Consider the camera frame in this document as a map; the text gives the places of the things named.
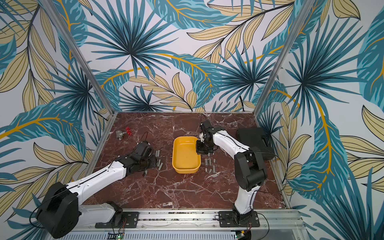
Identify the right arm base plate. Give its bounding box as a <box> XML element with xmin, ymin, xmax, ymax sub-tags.
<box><xmin>218</xmin><ymin>210</ymin><xmax>260</xmax><ymax>228</ymax></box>

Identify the aluminium front rail frame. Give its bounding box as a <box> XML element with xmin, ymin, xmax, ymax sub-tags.
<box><xmin>63</xmin><ymin>209</ymin><xmax>310</xmax><ymax>240</ymax></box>

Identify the yellow plastic storage tray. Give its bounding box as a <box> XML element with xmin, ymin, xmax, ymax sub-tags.
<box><xmin>172</xmin><ymin>136</ymin><xmax>201</xmax><ymax>174</ymax></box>

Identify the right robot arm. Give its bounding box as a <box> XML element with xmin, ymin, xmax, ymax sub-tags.
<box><xmin>196</xmin><ymin>121</ymin><xmax>268</xmax><ymax>228</ymax></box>

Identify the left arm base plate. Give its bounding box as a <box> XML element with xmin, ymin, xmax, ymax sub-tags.
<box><xmin>95</xmin><ymin>212</ymin><xmax>139</xmax><ymax>229</ymax></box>

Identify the black plastic tool case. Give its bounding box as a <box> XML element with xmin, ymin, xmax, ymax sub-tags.
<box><xmin>236</xmin><ymin>128</ymin><xmax>275</xmax><ymax>161</ymax></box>

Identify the metal valve red handle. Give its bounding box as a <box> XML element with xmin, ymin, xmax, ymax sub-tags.
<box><xmin>115</xmin><ymin>127</ymin><xmax>132</xmax><ymax>141</ymax></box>

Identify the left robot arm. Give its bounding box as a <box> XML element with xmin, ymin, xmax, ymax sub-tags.
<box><xmin>35</xmin><ymin>141</ymin><xmax>157</xmax><ymax>239</ymax></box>

